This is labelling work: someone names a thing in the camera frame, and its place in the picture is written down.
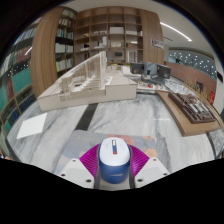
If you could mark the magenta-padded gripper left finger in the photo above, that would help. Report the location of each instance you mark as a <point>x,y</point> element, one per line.
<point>75,170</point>

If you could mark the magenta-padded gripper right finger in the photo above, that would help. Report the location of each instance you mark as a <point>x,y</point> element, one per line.
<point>151,170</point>

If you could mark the blue and white computer mouse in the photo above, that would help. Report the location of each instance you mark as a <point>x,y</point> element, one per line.
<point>114,163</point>

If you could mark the white paper sheet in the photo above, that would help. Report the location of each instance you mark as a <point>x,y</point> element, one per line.
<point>31,126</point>

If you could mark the dark brown building model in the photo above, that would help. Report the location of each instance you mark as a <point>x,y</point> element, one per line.
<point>193,108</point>

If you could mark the small white site model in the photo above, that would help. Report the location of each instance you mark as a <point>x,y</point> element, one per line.
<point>150,86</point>

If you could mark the large white architectural model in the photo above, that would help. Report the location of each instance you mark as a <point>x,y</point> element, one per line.
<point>110,93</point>

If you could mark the red sign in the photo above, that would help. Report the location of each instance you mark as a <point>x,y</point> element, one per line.
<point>212,97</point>

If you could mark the dark grey box model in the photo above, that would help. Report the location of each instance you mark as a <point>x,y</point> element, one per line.
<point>150,70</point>

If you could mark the curved bookshelf with colourful books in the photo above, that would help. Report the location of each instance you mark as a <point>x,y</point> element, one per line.
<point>15,83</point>

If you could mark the group of small ceiling lights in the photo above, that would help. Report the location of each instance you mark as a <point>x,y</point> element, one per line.
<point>195,61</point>

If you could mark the dark bookshelf with books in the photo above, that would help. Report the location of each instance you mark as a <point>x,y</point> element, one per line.
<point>65,50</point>

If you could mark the long ceiling light strip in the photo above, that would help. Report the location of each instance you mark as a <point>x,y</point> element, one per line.
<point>176,31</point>

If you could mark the tall wooden shelf unit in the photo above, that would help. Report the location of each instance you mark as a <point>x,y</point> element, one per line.
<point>150,26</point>

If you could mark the framed wall sign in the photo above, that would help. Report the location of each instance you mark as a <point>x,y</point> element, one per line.
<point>157,43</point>

